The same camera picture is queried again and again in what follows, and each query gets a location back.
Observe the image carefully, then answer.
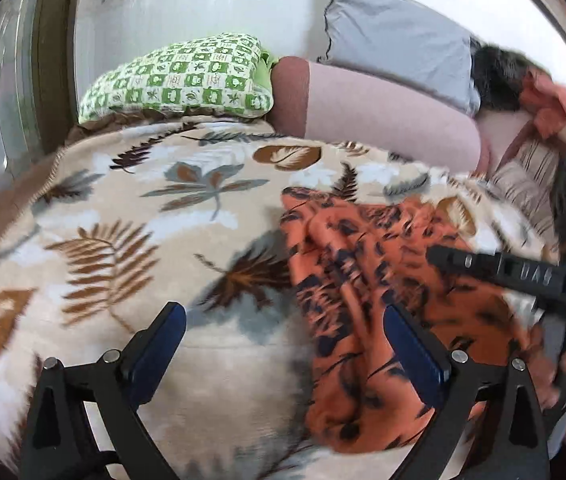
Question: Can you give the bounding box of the brown wooden glass door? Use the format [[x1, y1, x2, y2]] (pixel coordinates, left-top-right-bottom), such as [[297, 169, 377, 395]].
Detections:
[[0, 0, 77, 194]]

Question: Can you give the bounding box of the pink bolster pillow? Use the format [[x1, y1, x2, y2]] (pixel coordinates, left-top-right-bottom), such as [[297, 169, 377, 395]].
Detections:
[[267, 56, 490, 174]]

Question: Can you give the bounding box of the beige leaf pattern blanket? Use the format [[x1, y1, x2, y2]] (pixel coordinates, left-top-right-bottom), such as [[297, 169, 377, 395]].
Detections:
[[0, 117, 556, 479]]

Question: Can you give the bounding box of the striped beige pillow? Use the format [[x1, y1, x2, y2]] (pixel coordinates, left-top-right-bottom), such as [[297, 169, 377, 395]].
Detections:
[[490, 140, 559, 254]]

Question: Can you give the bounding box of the orange crumpled cloth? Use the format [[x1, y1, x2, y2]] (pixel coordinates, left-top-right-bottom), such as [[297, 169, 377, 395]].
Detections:
[[518, 67, 566, 140]]

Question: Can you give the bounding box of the grey pillow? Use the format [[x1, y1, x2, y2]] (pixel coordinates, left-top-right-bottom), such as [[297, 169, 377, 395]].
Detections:
[[318, 0, 481, 116]]

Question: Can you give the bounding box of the green white checkered pillow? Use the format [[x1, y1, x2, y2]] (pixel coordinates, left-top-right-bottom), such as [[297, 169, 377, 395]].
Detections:
[[78, 32, 277, 122]]

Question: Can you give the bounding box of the orange black floral garment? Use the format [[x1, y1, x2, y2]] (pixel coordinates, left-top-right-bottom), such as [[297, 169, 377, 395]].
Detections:
[[281, 188, 530, 454]]

